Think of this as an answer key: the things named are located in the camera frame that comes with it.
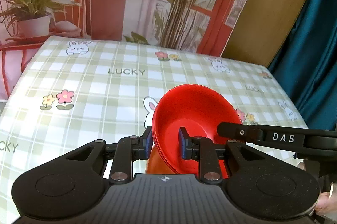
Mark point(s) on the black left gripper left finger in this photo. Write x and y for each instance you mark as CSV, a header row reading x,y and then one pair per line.
x,y
97,153

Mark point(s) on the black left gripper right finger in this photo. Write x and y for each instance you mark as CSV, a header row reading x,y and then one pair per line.
x,y
208,154

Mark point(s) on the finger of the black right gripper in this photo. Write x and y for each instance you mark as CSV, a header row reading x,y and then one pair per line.
x,y
240,132

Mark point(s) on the red plastic bowl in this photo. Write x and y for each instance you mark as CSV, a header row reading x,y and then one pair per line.
x,y
197,108

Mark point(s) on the person's right hand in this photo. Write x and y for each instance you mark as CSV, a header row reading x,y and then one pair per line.
x,y
325,174

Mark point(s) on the orange bowl underneath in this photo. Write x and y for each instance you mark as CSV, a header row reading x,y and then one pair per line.
x,y
155,164

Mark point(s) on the teal curtain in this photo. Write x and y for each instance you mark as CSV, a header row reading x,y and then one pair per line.
x,y
305,66

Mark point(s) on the green plaid tablecloth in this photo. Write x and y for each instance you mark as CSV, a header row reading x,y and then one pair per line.
x,y
74,91

